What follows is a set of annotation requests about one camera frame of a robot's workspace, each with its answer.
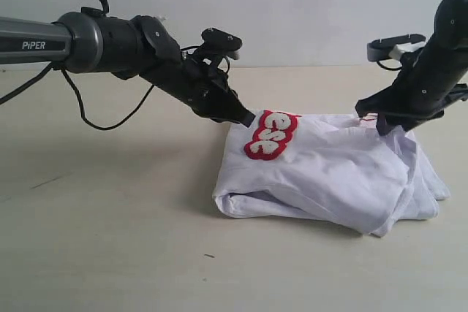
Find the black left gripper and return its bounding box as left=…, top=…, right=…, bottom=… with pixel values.
left=144, top=54, right=254, bottom=127

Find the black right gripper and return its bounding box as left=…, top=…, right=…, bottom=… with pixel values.
left=355, top=45, right=467, bottom=135

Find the white t-shirt red Chinese patch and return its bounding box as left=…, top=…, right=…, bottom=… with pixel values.
left=213, top=110, right=450, bottom=237

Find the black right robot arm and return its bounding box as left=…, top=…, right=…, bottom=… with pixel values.
left=355, top=0, right=467, bottom=136

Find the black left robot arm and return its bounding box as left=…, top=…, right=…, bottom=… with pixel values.
left=1, top=12, right=254, bottom=126

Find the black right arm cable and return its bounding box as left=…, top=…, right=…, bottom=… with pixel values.
left=376, top=58, right=403, bottom=72

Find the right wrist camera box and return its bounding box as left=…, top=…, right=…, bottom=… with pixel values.
left=366, top=34, right=426, bottom=62

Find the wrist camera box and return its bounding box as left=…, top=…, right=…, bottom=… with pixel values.
left=201, top=27, right=243, bottom=60
left=366, top=34, right=426, bottom=62

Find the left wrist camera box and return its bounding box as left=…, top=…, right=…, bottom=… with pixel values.
left=201, top=27, right=243, bottom=60

